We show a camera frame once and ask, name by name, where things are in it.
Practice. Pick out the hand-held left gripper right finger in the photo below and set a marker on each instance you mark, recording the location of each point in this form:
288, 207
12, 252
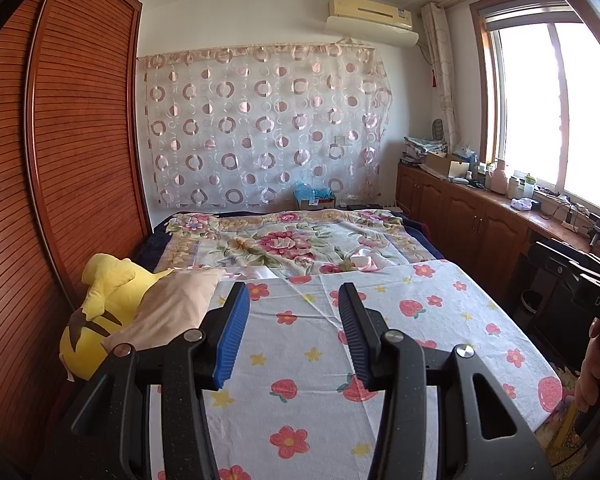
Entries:
355, 340

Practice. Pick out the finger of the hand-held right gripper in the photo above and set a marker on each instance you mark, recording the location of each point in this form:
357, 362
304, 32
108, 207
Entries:
565, 257

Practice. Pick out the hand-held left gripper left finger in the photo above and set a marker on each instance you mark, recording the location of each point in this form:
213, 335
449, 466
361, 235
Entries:
230, 340

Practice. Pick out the beige printed t-shirt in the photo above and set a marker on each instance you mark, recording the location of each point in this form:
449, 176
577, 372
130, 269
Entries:
175, 300

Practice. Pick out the person's right hand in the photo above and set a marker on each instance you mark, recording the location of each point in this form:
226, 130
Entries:
590, 375

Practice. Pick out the black waste bin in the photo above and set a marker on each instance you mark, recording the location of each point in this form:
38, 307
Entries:
531, 310

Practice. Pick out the small white cloth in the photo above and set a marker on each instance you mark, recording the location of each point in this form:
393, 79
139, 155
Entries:
521, 204

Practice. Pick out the white strawberry print sheet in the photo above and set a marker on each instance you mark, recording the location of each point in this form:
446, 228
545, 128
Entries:
430, 320

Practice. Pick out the green capped bottle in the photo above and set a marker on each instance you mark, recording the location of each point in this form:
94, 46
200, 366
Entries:
529, 187

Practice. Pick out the white jar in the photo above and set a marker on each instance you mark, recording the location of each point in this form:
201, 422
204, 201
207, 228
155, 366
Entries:
513, 187

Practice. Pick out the pink kettle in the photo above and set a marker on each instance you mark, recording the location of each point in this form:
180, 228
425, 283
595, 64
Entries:
498, 179

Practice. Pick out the floral blanket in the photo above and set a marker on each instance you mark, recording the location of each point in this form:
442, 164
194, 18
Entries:
280, 240

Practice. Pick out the low wooden cabinet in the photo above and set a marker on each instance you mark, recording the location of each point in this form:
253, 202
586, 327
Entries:
460, 210

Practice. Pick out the yellow plush toy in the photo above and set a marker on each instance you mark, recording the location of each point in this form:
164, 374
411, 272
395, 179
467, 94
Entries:
105, 280

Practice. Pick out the small printed cardboard box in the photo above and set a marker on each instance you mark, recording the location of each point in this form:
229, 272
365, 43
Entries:
317, 204

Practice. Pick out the wooden framed window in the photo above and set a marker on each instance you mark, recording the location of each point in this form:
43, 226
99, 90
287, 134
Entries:
555, 110

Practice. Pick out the blue plastic bag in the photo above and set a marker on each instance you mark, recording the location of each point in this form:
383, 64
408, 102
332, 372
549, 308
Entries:
311, 191

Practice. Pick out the stack of folded cloths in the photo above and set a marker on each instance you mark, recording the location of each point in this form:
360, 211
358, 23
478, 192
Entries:
422, 146

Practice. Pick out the grey hand fan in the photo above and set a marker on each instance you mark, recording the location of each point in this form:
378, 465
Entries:
437, 129

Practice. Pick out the sheer circle pattern curtain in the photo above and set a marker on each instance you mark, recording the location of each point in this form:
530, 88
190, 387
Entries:
260, 125

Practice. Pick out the pale patterned window curtain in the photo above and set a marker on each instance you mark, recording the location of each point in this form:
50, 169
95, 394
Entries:
442, 70

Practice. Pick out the wooden slatted wardrobe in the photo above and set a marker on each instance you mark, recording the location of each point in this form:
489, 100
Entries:
80, 135

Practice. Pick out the wall air conditioner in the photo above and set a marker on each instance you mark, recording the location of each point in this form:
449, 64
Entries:
370, 10

